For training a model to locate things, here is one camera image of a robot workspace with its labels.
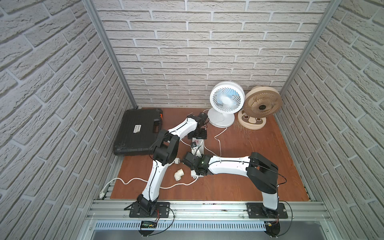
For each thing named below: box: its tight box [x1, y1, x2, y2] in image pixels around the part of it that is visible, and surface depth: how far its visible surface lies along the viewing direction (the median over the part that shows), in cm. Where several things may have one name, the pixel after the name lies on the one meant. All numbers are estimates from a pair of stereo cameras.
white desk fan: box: [207, 80, 245, 129], surface depth 92 cm
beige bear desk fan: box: [237, 86, 282, 130], surface depth 94 cm
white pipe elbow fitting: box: [174, 168, 185, 181], surface depth 85 cm
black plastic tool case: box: [113, 108, 163, 157], surface depth 99 cm
